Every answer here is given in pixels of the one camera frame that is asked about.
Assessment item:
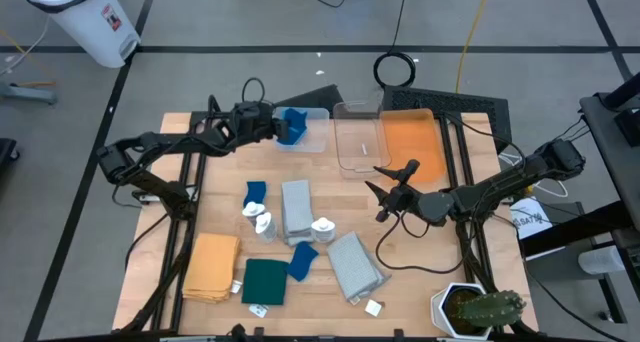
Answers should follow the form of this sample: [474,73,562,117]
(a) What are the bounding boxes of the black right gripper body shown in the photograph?
[379,159,424,223]

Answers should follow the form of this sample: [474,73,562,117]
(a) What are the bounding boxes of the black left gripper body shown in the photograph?
[230,101,280,144]

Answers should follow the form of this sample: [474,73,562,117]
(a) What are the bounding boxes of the small blue cloth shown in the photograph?
[243,180,268,209]

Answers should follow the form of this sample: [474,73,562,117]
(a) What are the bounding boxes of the grey waffle towel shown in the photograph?
[326,230,392,303]
[280,179,316,247]

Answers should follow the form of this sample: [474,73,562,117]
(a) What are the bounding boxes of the green towel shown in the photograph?
[241,258,290,306]

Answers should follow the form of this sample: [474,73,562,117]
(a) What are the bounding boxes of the yellow towel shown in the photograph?
[181,231,243,304]

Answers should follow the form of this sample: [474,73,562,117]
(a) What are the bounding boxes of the clear plastic tray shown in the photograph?
[332,100,393,179]

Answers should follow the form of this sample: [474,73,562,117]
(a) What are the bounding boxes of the frosted plastic bin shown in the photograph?
[271,106,331,154]

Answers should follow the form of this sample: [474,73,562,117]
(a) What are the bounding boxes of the black flat panel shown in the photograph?
[272,84,345,114]

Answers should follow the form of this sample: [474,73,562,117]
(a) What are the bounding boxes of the orange plastic bin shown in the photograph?
[379,107,448,186]

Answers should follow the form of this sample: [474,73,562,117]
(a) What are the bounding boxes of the black perforated case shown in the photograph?
[382,85,513,151]

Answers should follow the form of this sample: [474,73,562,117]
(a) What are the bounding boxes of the white hexagonal planter pot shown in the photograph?
[430,281,494,341]

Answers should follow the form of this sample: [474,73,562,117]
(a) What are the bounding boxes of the white printed paper sign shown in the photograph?
[509,196,554,241]

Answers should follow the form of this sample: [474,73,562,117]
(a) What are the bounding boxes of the green cactus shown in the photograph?
[452,289,527,329]

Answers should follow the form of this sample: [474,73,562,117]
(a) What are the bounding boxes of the white pedal trash can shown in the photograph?
[22,0,143,69]

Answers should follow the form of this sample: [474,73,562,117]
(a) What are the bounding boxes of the grey cylinder cushion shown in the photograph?
[578,245,626,277]

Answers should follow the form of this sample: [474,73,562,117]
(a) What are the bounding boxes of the black equipment cart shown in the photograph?
[578,70,640,233]

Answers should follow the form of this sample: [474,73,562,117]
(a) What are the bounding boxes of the grey metal stand foot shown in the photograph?
[0,80,59,106]

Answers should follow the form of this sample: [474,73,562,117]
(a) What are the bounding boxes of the black metal stand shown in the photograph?
[519,201,640,326]

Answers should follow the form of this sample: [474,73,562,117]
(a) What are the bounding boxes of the black caster base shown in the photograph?
[0,137,21,163]

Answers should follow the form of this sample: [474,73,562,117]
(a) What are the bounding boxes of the black coiled cable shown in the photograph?
[372,0,418,90]

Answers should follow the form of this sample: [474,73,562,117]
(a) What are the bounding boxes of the yellow floor cable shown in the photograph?
[455,0,494,94]

